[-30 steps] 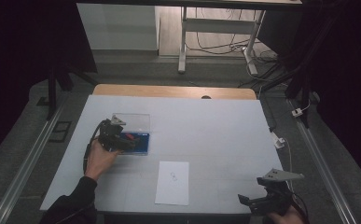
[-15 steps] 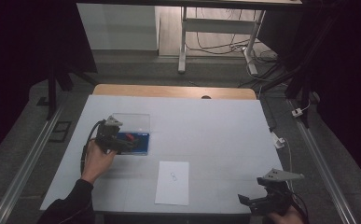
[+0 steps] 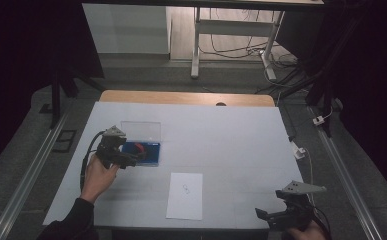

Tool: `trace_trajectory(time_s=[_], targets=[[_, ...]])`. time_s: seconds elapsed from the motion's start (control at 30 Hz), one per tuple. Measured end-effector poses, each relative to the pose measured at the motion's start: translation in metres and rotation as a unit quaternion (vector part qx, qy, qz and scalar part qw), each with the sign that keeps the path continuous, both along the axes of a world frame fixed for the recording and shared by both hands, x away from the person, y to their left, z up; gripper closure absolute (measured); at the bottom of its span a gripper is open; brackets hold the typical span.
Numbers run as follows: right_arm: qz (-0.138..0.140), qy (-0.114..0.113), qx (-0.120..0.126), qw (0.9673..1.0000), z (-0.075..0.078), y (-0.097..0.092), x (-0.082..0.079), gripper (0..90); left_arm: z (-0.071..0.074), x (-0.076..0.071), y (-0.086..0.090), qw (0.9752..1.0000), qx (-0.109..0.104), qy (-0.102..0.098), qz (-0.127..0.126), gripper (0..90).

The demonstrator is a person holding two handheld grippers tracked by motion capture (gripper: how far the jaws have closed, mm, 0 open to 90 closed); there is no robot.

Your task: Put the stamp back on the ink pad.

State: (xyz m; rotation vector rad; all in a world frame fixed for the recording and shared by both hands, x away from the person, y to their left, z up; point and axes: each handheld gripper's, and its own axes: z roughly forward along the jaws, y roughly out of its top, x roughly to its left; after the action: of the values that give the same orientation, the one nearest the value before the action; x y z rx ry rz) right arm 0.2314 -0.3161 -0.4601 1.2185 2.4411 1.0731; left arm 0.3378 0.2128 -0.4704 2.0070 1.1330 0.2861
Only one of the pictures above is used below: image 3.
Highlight aluminium floor rail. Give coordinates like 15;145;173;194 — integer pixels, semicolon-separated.
308;105;384;240
0;111;71;240

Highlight grey cabinet panel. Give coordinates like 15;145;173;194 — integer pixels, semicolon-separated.
82;3;172;55

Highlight person's right hand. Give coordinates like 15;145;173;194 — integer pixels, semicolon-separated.
285;220;326;240

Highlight black tripod stand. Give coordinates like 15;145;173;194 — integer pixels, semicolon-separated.
39;64;106;130

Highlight blue box with clear lid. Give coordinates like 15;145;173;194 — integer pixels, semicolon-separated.
120;120;162;168

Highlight black curtain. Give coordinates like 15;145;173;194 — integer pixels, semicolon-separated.
0;0;105;179
277;0;387;204

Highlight wooden table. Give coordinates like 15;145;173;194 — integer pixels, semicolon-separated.
94;89;276;240

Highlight black metal stand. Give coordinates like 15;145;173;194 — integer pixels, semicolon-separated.
255;19;365;138

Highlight white adapter with cable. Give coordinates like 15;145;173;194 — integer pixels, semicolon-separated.
291;141;316;203

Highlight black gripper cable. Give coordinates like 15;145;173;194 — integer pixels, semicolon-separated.
79;130;106;193
310;193;333;240

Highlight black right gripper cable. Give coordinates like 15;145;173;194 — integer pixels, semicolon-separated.
310;193;333;240

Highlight black floor cables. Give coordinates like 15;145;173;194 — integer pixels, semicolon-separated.
199;8;299;69

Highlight black rectangular floor frame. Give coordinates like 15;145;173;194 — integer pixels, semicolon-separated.
51;129;78;154

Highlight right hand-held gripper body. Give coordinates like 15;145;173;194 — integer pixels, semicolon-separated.
274;180;328;232

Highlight white paper sheet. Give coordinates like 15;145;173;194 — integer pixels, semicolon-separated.
165;172;204;221

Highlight person's left hand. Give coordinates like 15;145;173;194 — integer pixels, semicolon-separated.
79;153;121;205

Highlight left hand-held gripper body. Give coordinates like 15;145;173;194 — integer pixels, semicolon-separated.
95;125;139;170

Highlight white desk frame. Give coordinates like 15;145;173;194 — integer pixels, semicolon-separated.
190;6;286;81

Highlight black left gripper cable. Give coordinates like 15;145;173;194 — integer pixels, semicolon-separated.
79;130;106;193

